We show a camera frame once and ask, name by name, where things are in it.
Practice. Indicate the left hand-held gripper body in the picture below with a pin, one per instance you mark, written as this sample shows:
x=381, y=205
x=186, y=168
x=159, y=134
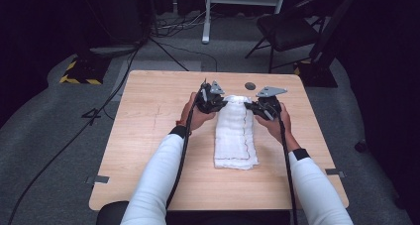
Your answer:
x=208, y=101

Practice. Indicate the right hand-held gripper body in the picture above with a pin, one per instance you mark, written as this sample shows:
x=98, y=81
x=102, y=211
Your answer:
x=269, y=102

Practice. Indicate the white towel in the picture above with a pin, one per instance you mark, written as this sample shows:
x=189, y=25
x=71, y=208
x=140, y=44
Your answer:
x=235, y=132

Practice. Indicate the person's left hand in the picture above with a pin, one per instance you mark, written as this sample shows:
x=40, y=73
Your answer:
x=193, y=117

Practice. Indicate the person's right hand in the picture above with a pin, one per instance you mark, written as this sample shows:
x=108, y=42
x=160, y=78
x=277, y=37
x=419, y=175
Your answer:
x=279, y=127

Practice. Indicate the round dark table grommet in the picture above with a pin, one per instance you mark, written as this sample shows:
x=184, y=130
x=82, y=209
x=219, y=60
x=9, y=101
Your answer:
x=250, y=85

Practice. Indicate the black stand with striped base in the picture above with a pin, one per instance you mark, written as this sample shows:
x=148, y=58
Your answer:
x=322, y=66

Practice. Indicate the black folding chair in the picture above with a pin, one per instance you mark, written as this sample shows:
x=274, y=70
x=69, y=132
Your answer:
x=287, y=30

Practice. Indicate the grey tape strip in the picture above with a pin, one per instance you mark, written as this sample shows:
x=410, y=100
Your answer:
x=334, y=172
x=99, y=179

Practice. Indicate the black caster wheel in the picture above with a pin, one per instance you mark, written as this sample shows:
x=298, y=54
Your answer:
x=361, y=146

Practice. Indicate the black base with yellow stripes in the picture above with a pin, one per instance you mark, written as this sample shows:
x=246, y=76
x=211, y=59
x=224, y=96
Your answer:
x=84, y=71

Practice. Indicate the dark equipment cabinet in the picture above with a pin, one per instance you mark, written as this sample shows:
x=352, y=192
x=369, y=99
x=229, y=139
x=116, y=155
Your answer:
x=115, y=13

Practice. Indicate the black round stool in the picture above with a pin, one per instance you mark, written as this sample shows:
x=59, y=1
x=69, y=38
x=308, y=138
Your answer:
x=110, y=213

